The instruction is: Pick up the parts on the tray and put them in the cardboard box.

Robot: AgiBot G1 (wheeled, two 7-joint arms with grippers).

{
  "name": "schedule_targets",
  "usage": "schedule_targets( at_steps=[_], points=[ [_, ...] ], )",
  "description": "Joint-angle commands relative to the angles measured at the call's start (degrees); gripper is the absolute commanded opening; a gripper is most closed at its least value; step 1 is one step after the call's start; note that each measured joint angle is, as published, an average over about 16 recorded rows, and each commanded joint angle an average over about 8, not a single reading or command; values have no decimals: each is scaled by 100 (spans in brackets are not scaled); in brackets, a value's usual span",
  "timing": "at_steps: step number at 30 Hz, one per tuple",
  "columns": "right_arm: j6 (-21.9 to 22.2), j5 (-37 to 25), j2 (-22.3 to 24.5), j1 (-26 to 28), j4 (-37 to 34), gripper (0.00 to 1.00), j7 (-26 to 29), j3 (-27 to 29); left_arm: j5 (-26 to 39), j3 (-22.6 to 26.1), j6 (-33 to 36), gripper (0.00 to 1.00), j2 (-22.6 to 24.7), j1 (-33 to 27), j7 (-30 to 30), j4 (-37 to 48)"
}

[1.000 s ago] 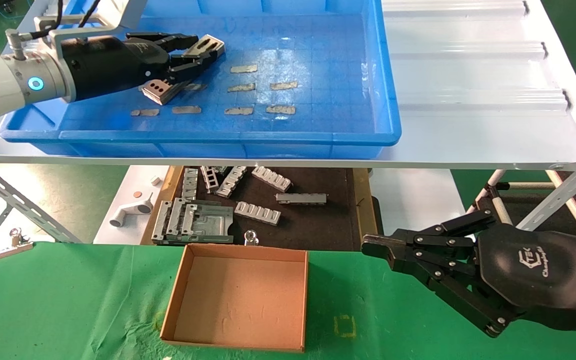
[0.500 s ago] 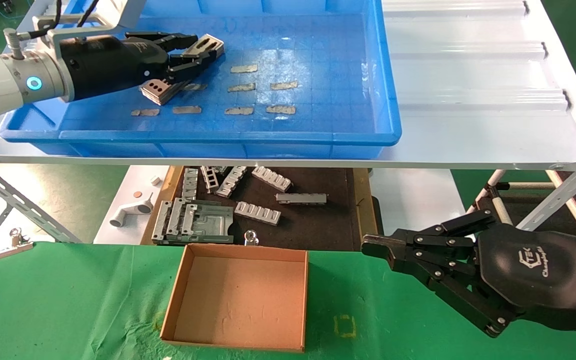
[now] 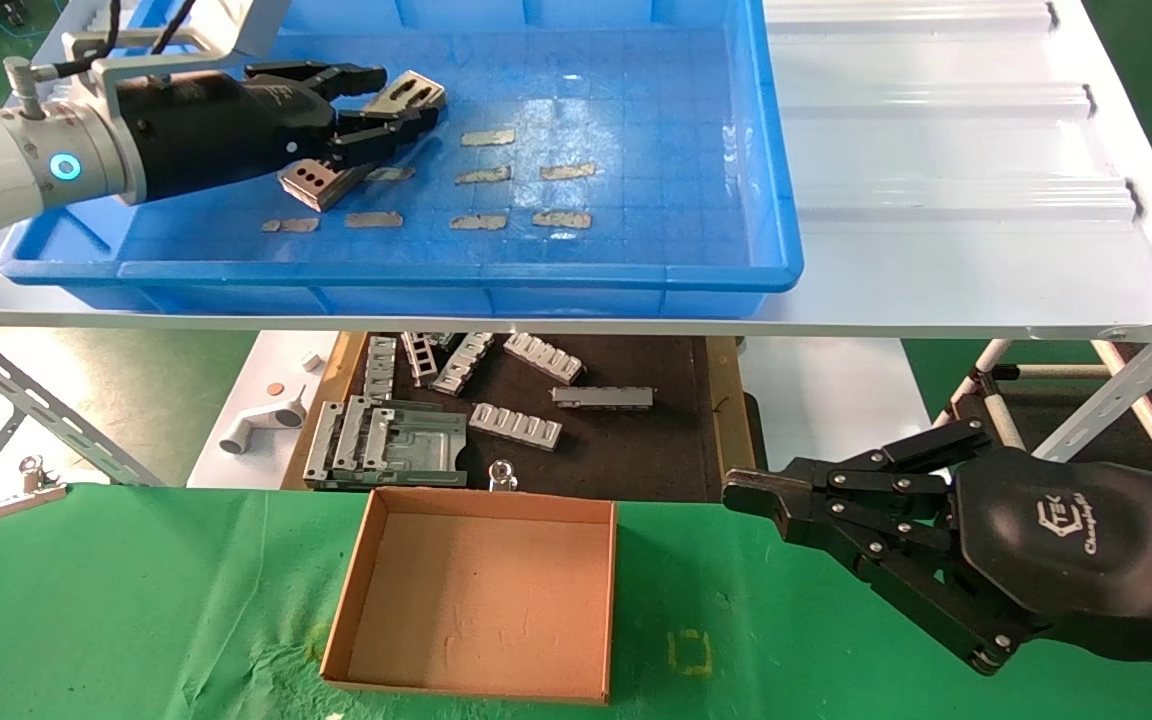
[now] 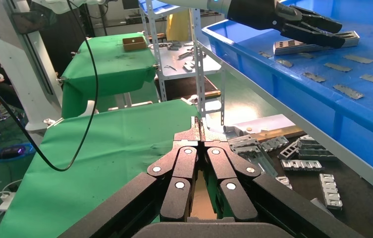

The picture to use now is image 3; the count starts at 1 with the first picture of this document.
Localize blue plastic tray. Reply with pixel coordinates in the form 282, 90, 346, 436
0, 0, 803, 319

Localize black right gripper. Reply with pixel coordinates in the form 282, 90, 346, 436
723, 418, 1152, 681

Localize stack of metal plates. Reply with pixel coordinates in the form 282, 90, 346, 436
303, 398, 468, 491

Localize wood-coloured lean pipe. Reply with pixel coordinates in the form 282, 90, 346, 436
1088, 340, 1152, 479

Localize white pipe elbow fitting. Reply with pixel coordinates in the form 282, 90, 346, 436
219, 400, 305, 456

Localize brown cardboard box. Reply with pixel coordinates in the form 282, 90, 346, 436
320, 487, 618, 706

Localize cream lean pipe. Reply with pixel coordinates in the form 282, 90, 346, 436
996, 363, 1112, 383

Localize ridged grey metal bracket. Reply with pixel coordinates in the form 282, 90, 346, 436
503, 333, 584, 385
468, 403, 563, 451

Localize wood-framed black parts tray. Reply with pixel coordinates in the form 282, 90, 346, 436
281, 333, 772, 504

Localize long grey metal bar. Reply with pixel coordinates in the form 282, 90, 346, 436
550, 386, 655, 410

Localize white lean pipe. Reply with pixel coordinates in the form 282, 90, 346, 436
948, 340, 1015, 403

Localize short white pipe black joints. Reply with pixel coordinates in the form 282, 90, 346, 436
974, 375, 1027, 451

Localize green table cloth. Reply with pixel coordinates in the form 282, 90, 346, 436
0, 483, 1152, 720

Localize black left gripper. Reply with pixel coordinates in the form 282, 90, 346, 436
116, 61, 440, 207

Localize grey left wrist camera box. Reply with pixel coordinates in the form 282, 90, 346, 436
61, 0, 292, 113

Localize silver metal IO shield plate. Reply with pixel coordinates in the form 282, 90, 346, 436
279, 68, 449, 213

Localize white ribbed metal shelf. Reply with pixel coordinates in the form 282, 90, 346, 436
0, 0, 1152, 341

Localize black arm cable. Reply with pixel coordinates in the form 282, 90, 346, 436
86, 0, 199, 76

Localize grey slotted metal rail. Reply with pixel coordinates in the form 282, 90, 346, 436
334, 398, 374, 474
303, 398, 347, 481

